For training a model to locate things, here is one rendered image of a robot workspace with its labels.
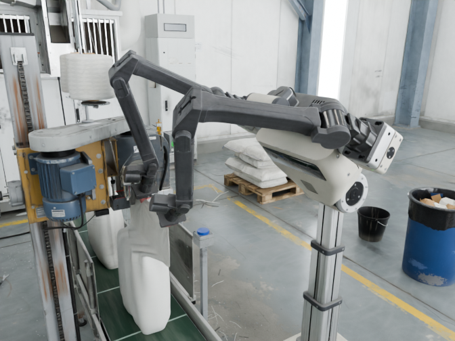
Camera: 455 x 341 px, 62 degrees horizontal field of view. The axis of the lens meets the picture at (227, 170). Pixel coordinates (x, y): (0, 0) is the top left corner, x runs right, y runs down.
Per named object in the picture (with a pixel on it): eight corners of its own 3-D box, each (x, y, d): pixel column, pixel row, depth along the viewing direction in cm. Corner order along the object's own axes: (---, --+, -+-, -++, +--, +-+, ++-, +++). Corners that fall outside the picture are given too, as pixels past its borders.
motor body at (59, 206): (91, 218, 145) (84, 156, 137) (47, 228, 137) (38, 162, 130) (82, 206, 157) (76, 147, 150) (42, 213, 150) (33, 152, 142)
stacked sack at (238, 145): (283, 150, 484) (283, 139, 479) (239, 157, 454) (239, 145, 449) (264, 143, 520) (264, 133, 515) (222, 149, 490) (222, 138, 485)
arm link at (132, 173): (158, 165, 150) (154, 153, 157) (128, 164, 146) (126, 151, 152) (153, 188, 157) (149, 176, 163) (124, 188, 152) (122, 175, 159)
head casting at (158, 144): (171, 188, 182) (168, 128, 173) (120, 197, 170) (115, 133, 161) (149, 172, 207) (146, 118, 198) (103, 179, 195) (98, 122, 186)
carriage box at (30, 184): (110, 208, 168) (104, 140, 159) (26, 225, 152) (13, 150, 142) (97, 191, 188) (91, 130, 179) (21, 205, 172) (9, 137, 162)
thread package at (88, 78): (122, 101, 139) (118, 53, 134) (74, 104, 131) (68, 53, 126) (110, 97, 153) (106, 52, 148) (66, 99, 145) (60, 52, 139)
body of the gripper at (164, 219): (155, 210, 140) (160, 203, 134) (180, 206, 145) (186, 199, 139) (160, 227, 138) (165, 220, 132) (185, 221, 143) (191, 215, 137)
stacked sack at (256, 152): (306, 157, 454) (307, 145, 449) (261, 165, 421) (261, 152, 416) (283, 149, 488) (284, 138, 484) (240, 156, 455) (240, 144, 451)
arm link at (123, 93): (125, 76, 124) (122, 63, 132) (108, 81, 123) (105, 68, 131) (162, 172, 152) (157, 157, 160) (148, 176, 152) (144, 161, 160)
